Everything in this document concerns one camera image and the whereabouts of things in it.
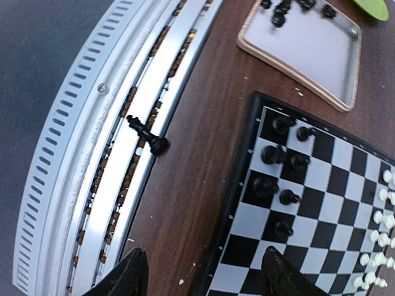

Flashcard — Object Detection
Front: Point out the aluminium front rail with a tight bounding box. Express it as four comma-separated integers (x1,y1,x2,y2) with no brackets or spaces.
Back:
12,1,221,295

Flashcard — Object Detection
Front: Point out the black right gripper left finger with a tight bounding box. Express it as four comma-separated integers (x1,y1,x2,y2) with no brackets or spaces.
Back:
83,248,149,296

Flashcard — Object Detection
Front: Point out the metal tray with wood rim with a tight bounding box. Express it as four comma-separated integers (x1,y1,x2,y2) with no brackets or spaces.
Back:
236,1,362,112

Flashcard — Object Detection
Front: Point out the black piece back rank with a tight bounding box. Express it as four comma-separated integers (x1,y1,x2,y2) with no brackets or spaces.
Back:
252,177,279,199
260,145,286,165
272,117,296,135

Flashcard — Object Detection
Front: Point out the black pawn placed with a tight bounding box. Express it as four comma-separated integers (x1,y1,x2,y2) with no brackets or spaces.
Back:
273,221,294,237
296,126,315,142
279,189,301,205
291,154,310,171

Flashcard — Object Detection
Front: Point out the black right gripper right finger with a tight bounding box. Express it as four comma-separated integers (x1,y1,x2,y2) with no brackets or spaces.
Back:
261,246,324,296

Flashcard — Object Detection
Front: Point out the black king chess piece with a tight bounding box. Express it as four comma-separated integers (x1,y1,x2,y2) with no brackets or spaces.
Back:
126,115,170,156

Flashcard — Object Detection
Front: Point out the black and grey chessboard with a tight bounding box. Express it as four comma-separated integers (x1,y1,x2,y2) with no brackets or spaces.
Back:
191,91,394,295

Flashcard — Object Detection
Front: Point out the green plate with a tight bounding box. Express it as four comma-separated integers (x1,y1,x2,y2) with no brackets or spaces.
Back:
353,0,389,22

